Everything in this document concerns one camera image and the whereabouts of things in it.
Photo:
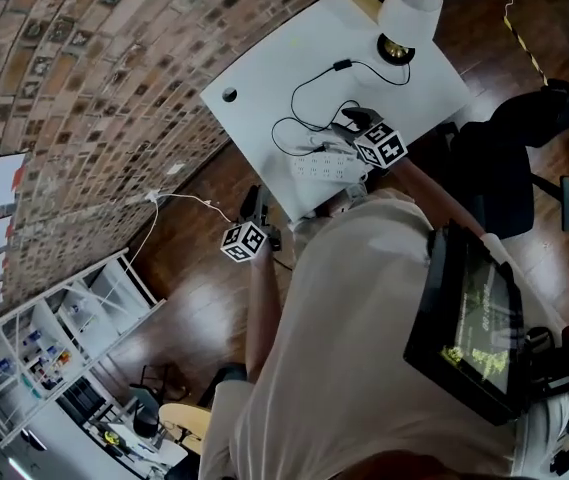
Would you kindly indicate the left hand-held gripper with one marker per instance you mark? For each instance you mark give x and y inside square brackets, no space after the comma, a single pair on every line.
[247,240]

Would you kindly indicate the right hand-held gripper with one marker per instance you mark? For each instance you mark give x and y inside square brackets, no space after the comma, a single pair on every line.
[381,147]

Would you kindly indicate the white power strip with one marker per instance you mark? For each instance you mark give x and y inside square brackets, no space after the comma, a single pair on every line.
[325,165]

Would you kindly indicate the white shade brass base lamp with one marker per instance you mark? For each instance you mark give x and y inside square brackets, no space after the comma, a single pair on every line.
[408,8]

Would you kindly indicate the person's right forearm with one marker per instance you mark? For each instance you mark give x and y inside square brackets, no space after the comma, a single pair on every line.
[436,195]

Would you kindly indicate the person's left forearm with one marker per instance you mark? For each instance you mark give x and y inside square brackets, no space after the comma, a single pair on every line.
[263,308]

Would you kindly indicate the person's beige shirt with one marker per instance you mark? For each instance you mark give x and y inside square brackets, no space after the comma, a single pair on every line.
[344,328]

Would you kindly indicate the black office chair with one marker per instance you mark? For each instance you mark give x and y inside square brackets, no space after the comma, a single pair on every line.
[504,168]

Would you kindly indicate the round wooden stool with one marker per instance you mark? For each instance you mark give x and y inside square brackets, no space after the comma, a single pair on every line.
[186,425]

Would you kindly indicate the black chest-mounted screen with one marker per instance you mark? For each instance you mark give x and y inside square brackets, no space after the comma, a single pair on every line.
[469,328]

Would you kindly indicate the white metal shelf rack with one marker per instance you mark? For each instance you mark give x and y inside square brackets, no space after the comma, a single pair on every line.
[49,338]

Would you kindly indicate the white table with clutter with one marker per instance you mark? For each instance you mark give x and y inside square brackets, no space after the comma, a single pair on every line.
[114,443]

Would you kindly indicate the black harness gear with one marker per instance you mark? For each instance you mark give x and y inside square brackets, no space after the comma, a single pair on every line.
[559,368]

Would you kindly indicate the white wall socket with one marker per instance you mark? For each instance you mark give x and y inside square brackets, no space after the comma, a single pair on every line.
[153,196]

